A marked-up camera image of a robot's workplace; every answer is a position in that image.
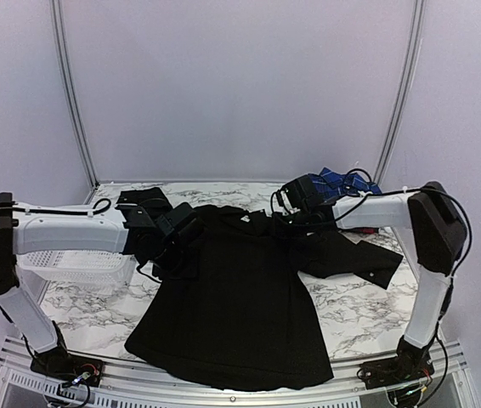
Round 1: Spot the white plastic basket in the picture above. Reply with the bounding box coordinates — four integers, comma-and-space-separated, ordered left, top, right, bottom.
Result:
18, 251, 137, 285

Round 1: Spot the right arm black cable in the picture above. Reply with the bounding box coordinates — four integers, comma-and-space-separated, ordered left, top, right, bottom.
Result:
337, 168, 473, 341

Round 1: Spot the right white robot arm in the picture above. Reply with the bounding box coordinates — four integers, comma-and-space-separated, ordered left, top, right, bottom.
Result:
270, 176, 472, 381

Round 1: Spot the blue plaid folded shirt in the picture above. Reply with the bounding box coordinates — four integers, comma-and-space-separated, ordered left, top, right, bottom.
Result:
308, 167, 382, 201

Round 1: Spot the right aluminium frame post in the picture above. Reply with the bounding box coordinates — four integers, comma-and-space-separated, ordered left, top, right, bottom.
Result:
374, 0, 427, 185

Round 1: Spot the front aluminium rail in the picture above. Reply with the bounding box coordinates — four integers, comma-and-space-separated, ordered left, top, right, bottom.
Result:
0, 338, 478, 407

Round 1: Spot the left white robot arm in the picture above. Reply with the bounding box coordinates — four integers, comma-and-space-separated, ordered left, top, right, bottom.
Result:
0, 188, 204, 378

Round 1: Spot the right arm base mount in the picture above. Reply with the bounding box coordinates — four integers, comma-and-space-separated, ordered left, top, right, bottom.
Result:
357, 356, 435, 389

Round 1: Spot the aluminium frame post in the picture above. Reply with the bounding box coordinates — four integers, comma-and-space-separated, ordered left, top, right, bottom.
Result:
374, 0, 427, 185
49, 0, 99, 190

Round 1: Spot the black long sleeve shirt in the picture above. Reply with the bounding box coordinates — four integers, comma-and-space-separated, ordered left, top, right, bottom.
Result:
116, 186, 405, 391

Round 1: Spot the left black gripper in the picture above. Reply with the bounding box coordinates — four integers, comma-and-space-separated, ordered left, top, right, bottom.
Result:
152, 241, 201, 281

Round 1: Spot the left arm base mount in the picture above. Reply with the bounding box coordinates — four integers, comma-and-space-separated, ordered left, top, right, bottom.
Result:
31, 348, 104, 387

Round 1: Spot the left aluminium frame post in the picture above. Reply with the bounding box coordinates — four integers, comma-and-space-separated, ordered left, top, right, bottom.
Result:
49, 0, 99, 190

